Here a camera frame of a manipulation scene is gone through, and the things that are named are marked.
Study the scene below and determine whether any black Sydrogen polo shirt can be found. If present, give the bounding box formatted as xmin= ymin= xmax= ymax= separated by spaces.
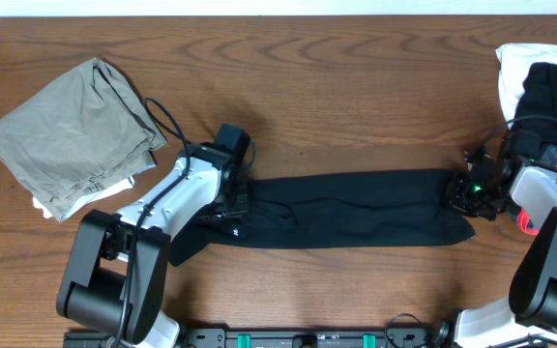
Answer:
xmin=169 ymin=169 xmax=475 ymax=266

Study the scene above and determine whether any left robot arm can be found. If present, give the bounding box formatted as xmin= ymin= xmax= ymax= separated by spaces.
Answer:
xmin=56 ymin=142 xmax=256 ymax=347

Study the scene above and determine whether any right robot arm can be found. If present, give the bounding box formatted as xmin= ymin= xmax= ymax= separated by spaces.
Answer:
xmin=437 ymin=145 xmax=557 ymax=347

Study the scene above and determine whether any white garment under olive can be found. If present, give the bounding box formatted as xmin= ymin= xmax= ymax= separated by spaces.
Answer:
xmin=32 ymin=176 xmax=135 ymax=220

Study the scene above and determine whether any white garment on right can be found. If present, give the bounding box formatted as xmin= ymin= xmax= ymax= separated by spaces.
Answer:
xmin=495 ymin=43 xmax=557 ymax=121

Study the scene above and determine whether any folded olive green garment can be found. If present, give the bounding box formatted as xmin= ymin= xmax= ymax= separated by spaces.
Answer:
xmin=0 ymin=58 xmax=167 ymax=221

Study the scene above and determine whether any left black cable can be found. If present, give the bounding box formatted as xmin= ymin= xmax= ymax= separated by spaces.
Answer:
xmin=113 ymin=97 xmax=192 ymax=348

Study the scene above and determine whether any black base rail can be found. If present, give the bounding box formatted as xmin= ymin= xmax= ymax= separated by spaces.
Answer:
xmin=63 ymin=328 xmax=454 ymax=348

